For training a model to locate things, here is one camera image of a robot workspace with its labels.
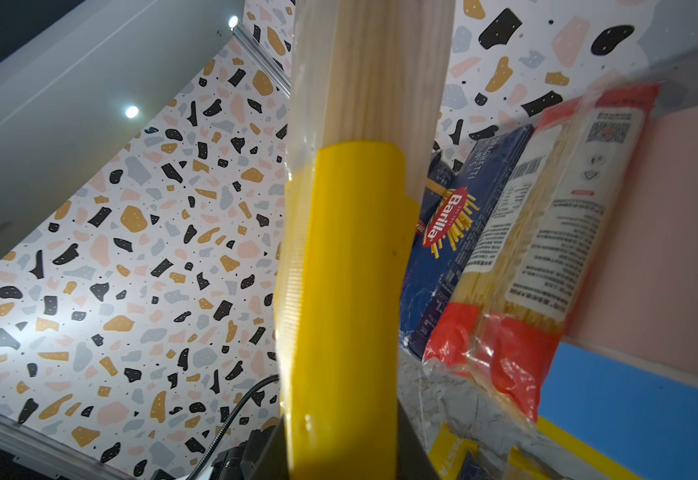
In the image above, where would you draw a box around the blue Barilla spaghetti box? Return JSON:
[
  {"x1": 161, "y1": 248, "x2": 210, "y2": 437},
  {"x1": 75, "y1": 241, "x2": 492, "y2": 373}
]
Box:
[{"x1": 399, "y1": 124, "x2": 534, "y2": 359}]

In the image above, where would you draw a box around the yellow spaghetti bag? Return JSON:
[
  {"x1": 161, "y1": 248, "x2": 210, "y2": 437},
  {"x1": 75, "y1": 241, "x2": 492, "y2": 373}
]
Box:
[{"x1": 274, "y1": 1, "x2": 455, "y2": 479}]

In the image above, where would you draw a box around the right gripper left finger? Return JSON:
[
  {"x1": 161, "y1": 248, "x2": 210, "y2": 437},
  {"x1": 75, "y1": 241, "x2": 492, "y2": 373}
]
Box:
[{"x1": 251, "y1": 428, "x2": 289, "y2": 480}]

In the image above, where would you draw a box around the yellow Pastatime bag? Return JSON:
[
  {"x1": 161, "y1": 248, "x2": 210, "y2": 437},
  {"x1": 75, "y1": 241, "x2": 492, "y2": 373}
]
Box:
[{"x1": 428, "y1": 423, "x2": 503, "y2": 480}]

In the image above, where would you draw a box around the yellow shelf with coloured boards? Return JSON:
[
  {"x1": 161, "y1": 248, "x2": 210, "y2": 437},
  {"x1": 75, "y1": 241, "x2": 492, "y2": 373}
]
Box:
[{"x1": 401, "y1": 107, "x2": 698, "y2": 479}]

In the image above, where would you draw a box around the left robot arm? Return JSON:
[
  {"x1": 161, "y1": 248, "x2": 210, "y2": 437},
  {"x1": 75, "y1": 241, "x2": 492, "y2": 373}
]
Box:
[{"x1": 198, "y1": 426, "x2": 275, "y2": 480}]

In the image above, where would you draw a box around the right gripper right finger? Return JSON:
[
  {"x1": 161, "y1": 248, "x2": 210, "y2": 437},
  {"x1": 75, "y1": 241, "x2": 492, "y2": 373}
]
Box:
[{"x1": 396, "y1": 402, "x2": 439, "y2": 480}]

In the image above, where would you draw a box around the red spaghetti bag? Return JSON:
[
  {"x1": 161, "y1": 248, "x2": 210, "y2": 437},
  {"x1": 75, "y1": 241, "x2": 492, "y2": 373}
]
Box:
[{"x1": 423, "y1": 82, "x2": 661, "y2": 422}]

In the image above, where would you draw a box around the black corrugated cable hose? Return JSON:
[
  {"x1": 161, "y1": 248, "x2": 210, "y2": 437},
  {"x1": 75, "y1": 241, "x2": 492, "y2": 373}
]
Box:
[{"x1": 186, "y1": 374, "x2": 281, "y2": 480}]

